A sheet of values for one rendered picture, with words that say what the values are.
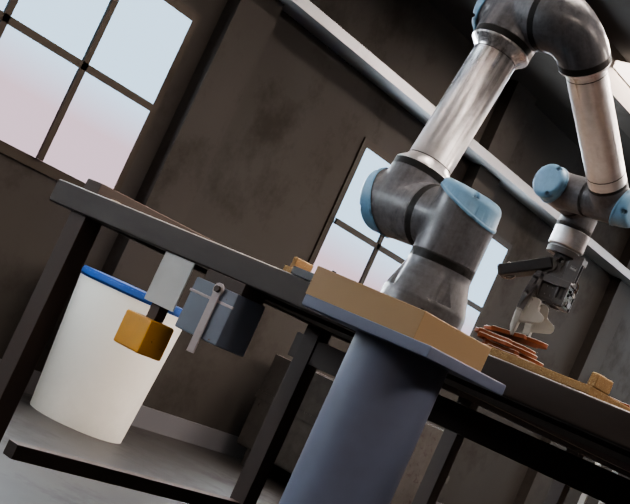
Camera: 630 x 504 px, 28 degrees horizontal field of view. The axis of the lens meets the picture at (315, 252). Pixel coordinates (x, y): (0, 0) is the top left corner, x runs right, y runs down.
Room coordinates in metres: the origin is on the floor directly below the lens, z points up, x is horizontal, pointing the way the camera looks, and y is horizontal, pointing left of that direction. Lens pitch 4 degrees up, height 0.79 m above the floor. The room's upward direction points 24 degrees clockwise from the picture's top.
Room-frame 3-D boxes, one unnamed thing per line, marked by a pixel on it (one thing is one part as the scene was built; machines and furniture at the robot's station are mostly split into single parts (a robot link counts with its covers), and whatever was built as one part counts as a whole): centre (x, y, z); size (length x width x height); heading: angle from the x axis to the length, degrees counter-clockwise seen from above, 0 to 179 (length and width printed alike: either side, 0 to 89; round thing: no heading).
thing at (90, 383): (6.05, 0.70, 0.35); 0.58 x 0.57 x 0.70; 51
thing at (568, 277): (2.56, -0.47, 1.13); 0.09 x 0.08 x 0.12; 63
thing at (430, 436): (7.38, -0.64, 0.34); 1.01 x 0.80 x 0.67; 51
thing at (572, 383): (2.51, -0.53, 0.93); 0.41 x 0.35 x 0.02; 46
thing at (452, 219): (2.12, -0.20, 1.09); 0.13 x 0.12 x 0.14; 45
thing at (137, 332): (2.86, 0.28, 0.74); 0.09 x 0.08 x 0.24; 50
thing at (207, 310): (2.75, 0.13, 0.77); 0.14 x 0.11 x 0.18; 50
